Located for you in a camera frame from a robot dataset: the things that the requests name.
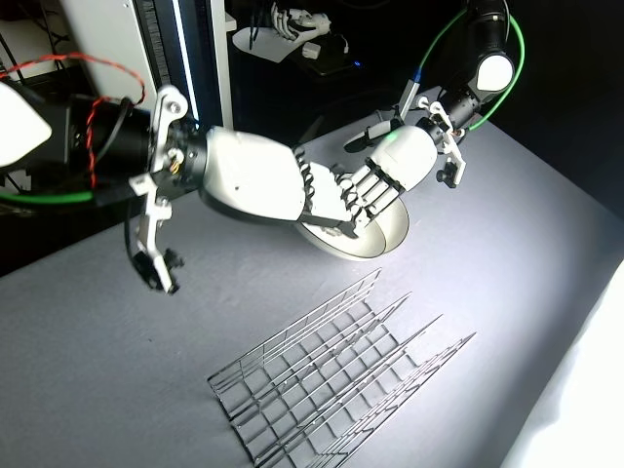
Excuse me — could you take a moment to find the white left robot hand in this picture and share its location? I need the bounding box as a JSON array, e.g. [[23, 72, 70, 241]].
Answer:
[[340, 121, 439, 230]]

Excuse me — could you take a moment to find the white plate with leaf print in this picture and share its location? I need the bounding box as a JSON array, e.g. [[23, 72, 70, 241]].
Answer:
[[294, 214, 391, 262], [379, 197, 411, 254]]

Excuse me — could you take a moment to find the flat black device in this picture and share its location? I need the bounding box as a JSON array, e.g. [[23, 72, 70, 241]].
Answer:
[[311, 33, 365, 77]]

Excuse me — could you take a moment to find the spare white robot hand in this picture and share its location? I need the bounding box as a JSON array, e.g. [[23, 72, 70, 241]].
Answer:
[[269, 2, 332, 43]]

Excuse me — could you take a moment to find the white base sheet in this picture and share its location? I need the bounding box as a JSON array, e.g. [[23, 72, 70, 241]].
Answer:
[[231, 26, 301, 63]]

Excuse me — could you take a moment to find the white and black robot column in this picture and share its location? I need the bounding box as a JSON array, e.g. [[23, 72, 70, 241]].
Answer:
[[60, 0, 235, 128]]

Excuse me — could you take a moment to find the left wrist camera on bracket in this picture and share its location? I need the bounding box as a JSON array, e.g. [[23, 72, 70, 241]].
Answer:
[[435, 138, 468, 190]]

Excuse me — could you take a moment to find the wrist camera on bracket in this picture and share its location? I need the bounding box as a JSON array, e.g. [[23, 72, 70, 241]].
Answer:
[[127, 189, 186, 294], [435, 138, 468, 190]]

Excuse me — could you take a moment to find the green cable of left arm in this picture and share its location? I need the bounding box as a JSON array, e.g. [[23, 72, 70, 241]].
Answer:
[[417, 7, 527, 131]]

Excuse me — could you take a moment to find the green cable of arm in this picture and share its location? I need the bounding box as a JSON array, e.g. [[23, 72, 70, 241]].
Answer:
[[417, 7, 527, 131], [0, 190, 94, 205]]

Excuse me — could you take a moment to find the metal wire dish rack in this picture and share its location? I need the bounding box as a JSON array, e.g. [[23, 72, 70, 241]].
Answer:
[[208, 267, 478, 468]]

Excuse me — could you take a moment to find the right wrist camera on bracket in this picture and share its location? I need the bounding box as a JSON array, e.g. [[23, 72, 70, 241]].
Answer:
[[127, 189, 186, 294]]

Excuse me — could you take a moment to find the red and black twisted wire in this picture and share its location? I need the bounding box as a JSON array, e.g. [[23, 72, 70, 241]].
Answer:
[[0, 53, 147, 189]]

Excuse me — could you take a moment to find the green cable of right arm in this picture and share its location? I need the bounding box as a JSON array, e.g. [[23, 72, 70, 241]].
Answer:
[[0, 190, 94, 205]]

